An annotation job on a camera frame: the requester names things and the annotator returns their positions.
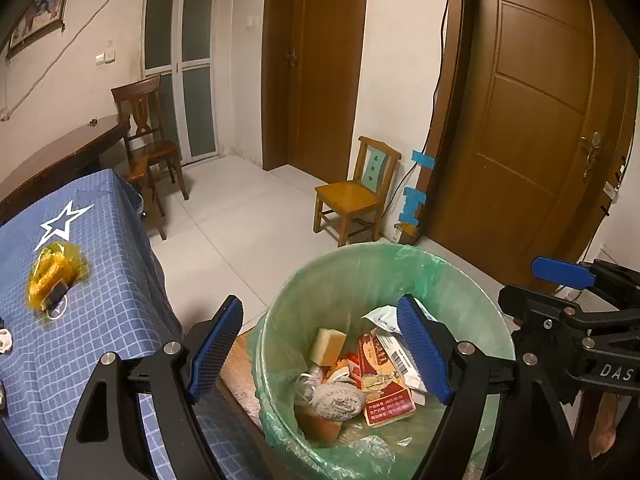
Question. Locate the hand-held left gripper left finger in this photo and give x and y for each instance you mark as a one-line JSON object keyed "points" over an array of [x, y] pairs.
{"points": [[215, 350]]}

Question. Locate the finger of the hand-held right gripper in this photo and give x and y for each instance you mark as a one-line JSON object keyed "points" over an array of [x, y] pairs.
{"points": [[540, 305], [562, 272]]}

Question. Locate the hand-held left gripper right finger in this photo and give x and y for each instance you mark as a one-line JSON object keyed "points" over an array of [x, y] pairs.
{"points": [[425, 350]]}

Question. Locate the white paper packet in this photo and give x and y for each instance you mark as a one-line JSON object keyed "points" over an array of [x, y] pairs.
{"points": [[382, 317]]}

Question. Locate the orange red box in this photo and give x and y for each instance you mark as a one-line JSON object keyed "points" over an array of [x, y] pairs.
{"points": [[382, 385]]}

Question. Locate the white face mask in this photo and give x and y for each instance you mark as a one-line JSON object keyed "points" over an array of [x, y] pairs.
{"points": [[304, 385]]}

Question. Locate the yellow sponge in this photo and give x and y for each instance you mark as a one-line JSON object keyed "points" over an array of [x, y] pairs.
{"points": [[329, 347]]}

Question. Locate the grey wad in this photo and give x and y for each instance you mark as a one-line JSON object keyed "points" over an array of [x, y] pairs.
{"points": [[337, 400]]}

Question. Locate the trash bin with green liner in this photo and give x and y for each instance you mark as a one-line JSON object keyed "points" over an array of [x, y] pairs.
{"points": [[350, 280]]}

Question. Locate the person's right hand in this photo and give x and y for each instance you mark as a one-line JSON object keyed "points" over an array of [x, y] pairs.
{"points": [[605, 420]]}

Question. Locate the blue checked star tablecloth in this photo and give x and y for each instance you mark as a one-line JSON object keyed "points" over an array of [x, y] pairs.
{"points": [[100, 310]]}

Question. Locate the blue tape piece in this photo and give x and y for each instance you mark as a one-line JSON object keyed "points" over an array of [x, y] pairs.
{"points": [[424, 160], [407, 220], [414, 200]]}

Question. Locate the panelled brown wooden door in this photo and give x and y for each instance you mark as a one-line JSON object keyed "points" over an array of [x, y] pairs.
{"points": [[540, 110]]}

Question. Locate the small yellow wooden chair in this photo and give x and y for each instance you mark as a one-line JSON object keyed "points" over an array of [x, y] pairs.
{"points": [[350, 195]]}

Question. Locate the yellow plastic bag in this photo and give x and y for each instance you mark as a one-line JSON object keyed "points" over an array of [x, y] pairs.
{"points": [[50, 272]]}

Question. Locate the dark wooden dining chair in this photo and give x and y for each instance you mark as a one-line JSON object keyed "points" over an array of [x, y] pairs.
{"points": [[145, 125]]}

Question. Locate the dark wooden dining table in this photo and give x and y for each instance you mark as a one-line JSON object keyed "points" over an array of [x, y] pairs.
{"points": [[60, 150]]}

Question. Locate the frosted glass double door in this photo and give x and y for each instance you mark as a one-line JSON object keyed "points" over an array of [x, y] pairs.
{"points": [[180, 60]]}

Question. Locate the white wall switch plate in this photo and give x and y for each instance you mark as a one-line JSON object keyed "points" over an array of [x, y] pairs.
{"points": [[105, 55]]}

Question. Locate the framed wall picture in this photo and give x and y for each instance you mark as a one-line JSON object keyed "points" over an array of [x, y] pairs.
{"points": [[40, 15]]}

